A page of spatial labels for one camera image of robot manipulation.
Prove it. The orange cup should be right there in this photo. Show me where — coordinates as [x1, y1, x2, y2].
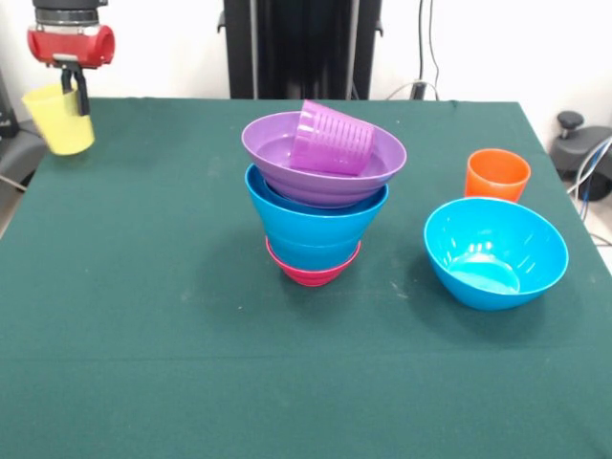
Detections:
[464, 148, 533, 204]

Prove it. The purple cup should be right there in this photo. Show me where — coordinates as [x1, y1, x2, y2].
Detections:
[288, 98, 379, 178]

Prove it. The grey padded chair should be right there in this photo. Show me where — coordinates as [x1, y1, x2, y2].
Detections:
[0, 71, 49, 193]

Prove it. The small red bowl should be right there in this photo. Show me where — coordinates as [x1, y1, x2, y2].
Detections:
[264, 237, 362, 289]

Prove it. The black wall cable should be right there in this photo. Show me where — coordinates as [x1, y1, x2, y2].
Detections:
[384, 0, 442, 101]

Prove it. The yellow cup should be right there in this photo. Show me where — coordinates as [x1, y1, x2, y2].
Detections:
[20, 82, 97, 158]

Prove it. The large blue bowl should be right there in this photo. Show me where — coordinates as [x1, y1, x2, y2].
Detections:
[423, 196, 570, 313]
[243, 162, 391, 248]

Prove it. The wide purple bowl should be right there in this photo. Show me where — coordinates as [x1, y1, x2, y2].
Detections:
[240, 111, 408, 210]

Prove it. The dark grey chair base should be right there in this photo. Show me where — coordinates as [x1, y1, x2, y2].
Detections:
[549, 110, 612, 202]

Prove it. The dark green tablecloth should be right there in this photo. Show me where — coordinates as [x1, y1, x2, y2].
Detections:
[0, 97, 612, 459]

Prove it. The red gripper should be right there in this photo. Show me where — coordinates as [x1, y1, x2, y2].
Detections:
[25, 23, 117, 118]

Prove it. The bundle of light cables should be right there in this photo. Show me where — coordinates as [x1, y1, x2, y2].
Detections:
[567, 136, 612, 250]

